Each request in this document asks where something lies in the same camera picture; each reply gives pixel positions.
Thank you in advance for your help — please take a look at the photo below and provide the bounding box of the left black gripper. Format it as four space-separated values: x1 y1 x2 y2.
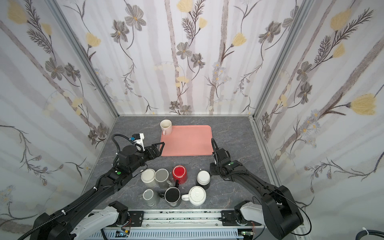
128 141 165 174

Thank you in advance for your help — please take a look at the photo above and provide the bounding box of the dark mug white base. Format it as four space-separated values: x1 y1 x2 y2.
196 171 211 190

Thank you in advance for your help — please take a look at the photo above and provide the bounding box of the pale pink mug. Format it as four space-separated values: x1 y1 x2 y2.
160 120 173 136

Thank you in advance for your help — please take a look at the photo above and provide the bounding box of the red mug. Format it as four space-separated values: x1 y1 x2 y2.
172 165 188 188

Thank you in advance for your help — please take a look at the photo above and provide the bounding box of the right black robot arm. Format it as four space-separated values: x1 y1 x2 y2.
210 139 313 240

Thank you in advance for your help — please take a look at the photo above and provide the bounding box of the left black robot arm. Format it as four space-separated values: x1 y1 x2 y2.
19 142 165 240

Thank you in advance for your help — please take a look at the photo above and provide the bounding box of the grey upright mug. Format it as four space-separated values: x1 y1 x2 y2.
155 169 173 189

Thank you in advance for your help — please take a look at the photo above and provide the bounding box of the cream upside-down mug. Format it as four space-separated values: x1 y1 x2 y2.
141 169 158 188

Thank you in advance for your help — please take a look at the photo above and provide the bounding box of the white ribbed upside-down mug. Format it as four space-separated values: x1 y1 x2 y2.
181 186 207 206

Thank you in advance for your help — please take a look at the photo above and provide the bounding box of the black interior steel mug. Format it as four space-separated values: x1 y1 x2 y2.
159 187 182 208

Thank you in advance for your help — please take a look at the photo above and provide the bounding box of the small grey mug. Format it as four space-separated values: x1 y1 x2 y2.
142 189 160 208

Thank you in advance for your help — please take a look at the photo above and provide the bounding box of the pink rectangular tray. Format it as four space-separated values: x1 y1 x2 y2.
161 125 213 157

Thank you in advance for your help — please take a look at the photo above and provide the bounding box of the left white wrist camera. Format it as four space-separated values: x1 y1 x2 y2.
131 133 145 152

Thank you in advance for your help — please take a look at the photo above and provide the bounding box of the aluminium mounting rail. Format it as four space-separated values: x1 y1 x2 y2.
56 208 305 230

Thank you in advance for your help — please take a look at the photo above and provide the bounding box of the white perforated cable duct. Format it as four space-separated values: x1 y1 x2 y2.
105 229 244 240

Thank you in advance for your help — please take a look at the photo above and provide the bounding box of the black cable bottom right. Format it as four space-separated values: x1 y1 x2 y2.
355 227 384 240

